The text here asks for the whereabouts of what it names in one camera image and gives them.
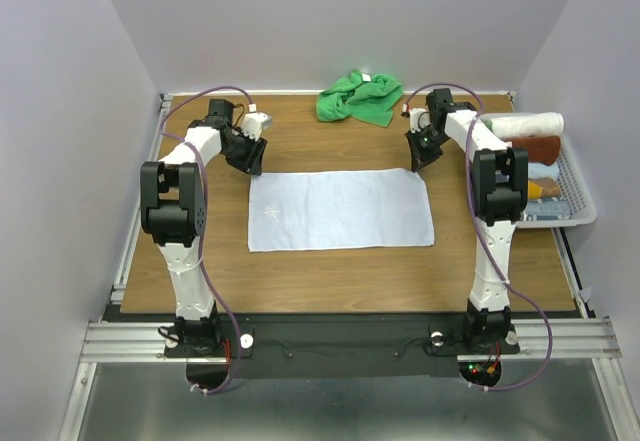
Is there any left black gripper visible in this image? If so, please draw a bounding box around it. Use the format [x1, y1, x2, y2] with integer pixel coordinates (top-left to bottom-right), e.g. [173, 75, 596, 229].
[222, 127, 267, 176]

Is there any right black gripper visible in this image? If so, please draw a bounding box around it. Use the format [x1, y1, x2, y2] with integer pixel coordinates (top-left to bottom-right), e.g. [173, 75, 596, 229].
[405, 124, 450, 171]

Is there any light blue towel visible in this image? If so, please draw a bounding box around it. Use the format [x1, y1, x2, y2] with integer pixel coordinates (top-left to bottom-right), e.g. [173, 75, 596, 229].
[528, 162, 560, 181]
[248, 168, 435, 252]

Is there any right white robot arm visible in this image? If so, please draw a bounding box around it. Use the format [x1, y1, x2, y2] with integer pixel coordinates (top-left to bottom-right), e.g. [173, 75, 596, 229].
[402, 88, 528, 351]

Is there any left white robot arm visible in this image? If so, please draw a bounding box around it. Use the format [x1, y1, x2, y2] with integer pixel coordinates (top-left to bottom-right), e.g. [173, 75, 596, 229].
[140, 99, 272, 356]

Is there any green towel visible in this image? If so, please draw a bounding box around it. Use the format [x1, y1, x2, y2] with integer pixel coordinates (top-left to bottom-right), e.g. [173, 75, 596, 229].
[316, 71, 404, 128]

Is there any rolled white towel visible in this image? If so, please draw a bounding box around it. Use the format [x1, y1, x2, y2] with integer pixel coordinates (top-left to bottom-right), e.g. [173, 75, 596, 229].
[481, 112, 565, 141]

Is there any rolled light blue towel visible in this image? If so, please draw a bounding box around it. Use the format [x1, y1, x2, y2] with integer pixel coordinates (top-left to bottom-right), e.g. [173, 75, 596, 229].
[528, 162, 560, 181]

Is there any rolled brown towel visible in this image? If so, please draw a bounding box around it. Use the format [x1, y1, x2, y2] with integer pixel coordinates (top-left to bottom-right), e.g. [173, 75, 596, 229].
[507, 136, 562, 166]

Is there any rolled orange patterned towel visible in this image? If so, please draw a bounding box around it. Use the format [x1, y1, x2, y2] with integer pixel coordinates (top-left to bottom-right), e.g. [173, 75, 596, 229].
[528, 178, 561, 199]

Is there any rolled dark blue towel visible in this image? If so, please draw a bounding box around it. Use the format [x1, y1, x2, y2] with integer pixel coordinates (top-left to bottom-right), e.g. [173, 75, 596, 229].
[521, 197, 571, 222]

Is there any white plastic basket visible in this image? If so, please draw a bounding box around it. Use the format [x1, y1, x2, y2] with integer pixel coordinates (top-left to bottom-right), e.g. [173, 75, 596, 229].
[487, 113, 597, 229]

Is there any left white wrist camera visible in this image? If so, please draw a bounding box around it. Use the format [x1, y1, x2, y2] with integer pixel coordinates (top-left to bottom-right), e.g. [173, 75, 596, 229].
[240, 112, 273, 141]

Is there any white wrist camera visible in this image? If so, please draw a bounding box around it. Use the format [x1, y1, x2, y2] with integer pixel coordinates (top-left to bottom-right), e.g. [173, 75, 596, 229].
[402, 105, 430, 133]
[240, 112, 273, 141]

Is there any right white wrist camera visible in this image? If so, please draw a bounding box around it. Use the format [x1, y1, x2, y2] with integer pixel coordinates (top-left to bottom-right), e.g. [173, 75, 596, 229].
[402, 105, 430, 133]

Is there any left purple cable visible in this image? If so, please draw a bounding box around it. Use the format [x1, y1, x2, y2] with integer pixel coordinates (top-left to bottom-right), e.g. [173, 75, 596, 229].
[159, 86, 259, 396]

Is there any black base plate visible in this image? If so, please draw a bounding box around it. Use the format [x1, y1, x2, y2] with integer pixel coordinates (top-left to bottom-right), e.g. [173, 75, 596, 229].
[158, 313, 519, 388]

